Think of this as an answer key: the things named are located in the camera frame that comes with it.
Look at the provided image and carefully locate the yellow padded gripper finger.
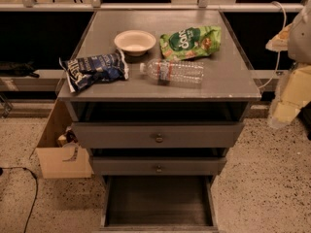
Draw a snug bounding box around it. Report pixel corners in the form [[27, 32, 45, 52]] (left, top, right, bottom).
[[265, 24, 292, 52], [268, 63, 311, 129]]

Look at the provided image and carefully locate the clear plastic water bottle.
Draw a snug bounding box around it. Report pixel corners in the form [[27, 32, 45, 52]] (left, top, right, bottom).
[[140, 59, 204, 84]]

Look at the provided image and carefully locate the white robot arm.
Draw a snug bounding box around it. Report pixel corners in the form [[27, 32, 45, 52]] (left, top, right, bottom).
[[265, 0, 311, 129]]

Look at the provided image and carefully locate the grey drawer cabinet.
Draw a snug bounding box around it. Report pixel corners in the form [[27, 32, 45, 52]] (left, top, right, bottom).
[[58, 10, 260, 233]]

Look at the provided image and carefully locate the grey open bottom drawer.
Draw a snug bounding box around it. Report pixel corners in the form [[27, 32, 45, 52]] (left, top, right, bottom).
[[99, 176, 220, 233]]

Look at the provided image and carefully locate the grey middle drawer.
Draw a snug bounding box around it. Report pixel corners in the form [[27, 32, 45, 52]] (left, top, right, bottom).
[[90, 157, 226, 176]]

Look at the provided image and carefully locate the grey top drawer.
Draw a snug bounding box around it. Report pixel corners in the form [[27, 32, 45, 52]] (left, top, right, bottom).
[[72, 122, 244, 149]]

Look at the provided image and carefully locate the green snack bag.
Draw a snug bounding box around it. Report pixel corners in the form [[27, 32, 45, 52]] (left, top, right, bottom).
[[159, 26, 222, 60]]

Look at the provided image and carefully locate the white paper bowl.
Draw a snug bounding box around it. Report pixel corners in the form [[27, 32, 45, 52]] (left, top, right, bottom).
[[114, 30, 156, 56]]

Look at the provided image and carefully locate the blue chip bag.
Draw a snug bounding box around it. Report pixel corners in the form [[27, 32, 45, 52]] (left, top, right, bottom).
[[59, 49, 129, 93]]

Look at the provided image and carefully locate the cardboard box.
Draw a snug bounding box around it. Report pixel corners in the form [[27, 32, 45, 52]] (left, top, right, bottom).
[[35, 100, 93, 179]]

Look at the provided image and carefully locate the white hanging cable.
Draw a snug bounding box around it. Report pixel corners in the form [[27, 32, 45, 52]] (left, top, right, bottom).
[[258, 0, 289, 90]]

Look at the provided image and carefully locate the metal railing frame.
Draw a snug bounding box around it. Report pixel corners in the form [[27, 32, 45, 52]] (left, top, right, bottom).
[[0, 0, 307, 13]]

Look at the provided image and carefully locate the black floor cable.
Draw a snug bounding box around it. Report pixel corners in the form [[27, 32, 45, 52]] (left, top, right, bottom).
[[0, 166, 39, 233]]

